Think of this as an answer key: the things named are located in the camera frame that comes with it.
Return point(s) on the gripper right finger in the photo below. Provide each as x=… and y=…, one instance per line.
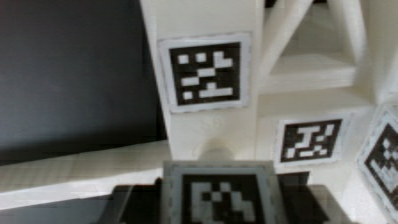
x=310, y=203

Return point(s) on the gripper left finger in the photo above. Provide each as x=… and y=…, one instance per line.
x=134, y=205

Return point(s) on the small white cube with hole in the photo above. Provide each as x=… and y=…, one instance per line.
x=221, y=192

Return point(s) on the white chair back frame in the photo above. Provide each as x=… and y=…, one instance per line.
x=276, y=71

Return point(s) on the small white tagged cube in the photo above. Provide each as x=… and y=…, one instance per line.
x=379, y=158

